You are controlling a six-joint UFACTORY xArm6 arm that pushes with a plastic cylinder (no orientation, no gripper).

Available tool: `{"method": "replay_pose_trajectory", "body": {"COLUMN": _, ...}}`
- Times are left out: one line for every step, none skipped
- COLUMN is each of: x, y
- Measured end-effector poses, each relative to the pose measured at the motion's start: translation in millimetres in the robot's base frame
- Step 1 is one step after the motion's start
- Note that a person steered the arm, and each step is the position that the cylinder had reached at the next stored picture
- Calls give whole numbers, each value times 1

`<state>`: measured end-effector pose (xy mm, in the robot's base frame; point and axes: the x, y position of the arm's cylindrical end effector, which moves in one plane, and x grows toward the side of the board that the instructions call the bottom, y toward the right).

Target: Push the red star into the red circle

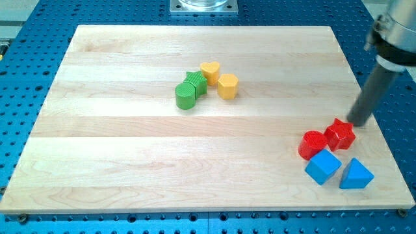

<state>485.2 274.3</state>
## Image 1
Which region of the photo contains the light wooden board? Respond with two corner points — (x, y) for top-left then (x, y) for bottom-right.
(1, 25), (415, 215)

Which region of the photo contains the green cylinder block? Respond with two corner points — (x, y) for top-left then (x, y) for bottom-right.
(175, 83), (196, 110)

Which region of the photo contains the yellow heart block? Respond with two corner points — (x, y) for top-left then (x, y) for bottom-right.
(200, 61), (220, 86)

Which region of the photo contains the blue perforated metal table plate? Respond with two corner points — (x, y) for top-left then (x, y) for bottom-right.
(1, 1), (415, 233)

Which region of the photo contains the yellow hexagon block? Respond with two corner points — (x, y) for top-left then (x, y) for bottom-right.
(217, 73), (239, 99)

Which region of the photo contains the red cylinder block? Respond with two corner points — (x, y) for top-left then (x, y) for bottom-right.
(298, 130), (328, 161)

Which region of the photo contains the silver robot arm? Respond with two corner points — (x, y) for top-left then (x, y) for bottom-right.
(364, 0), (415, 72)

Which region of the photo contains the blue triangle block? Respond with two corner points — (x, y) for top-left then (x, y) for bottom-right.
(339, 158), (374, 189)

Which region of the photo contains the red star block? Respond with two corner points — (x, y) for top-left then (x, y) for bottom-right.
(324, 118), (356, 151)

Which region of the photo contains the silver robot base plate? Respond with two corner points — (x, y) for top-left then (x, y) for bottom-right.
(169, 0), (239, 16)

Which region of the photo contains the blue cube block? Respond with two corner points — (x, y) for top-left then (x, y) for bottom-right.
(305, 149), (342, 185)

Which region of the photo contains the green star block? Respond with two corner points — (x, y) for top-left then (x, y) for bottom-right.
(184, 71), (207, 99)

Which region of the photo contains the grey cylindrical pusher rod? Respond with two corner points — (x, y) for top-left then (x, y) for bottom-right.
(346, 63), (399, 127)

